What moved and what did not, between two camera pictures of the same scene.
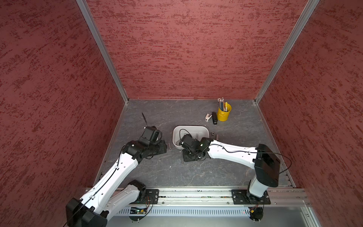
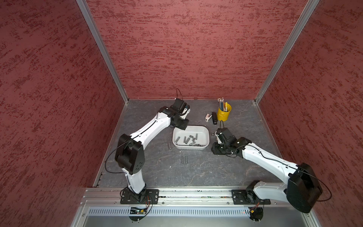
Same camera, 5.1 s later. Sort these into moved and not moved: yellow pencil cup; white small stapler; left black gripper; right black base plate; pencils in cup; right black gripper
Moved: right black gripper; left black gripper
Not moved: right black base plate; white small stapler; yellow pencil cup; pencils in cup
